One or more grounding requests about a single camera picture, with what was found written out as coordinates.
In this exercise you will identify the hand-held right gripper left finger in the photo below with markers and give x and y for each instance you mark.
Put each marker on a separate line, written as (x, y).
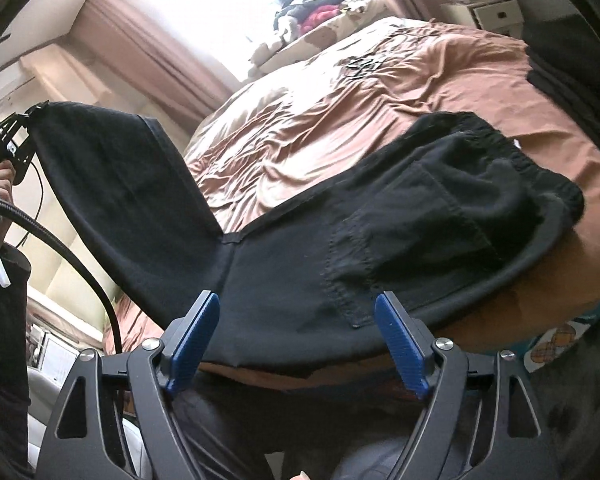
(195, 340)

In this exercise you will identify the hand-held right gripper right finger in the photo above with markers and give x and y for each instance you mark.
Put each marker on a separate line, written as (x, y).
(402, 345)

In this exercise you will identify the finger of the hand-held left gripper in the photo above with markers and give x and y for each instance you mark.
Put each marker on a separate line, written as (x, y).
(37, 110)

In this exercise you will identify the black pants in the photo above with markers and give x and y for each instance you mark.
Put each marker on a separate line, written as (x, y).
(305, 270)

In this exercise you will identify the person's left forearm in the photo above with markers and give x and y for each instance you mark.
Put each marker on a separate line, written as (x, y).
(2, 335)

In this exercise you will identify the white air conditioner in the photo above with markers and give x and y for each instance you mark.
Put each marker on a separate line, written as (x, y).
(10, 85)

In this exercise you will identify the white cloth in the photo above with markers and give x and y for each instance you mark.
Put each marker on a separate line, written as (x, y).
(130, 440)

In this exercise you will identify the white slatted basket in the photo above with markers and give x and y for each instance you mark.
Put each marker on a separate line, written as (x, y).
(55, 360)

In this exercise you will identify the grey shaggy rug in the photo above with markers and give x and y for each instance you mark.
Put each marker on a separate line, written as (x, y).
(590, 410)

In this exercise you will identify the beige plush toy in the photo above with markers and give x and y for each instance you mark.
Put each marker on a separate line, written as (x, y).
(267, 50)

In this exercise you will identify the black clothes pile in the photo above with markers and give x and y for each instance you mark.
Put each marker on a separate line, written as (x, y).
(292, 12)

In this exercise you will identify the red cloth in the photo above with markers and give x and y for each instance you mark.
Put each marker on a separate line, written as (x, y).
(320, 17)

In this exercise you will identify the folded black clothes stack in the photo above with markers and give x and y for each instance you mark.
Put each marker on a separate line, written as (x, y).
(570, 75)

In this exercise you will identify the white nightstand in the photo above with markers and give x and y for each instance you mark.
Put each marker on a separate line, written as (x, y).
(490, 15)

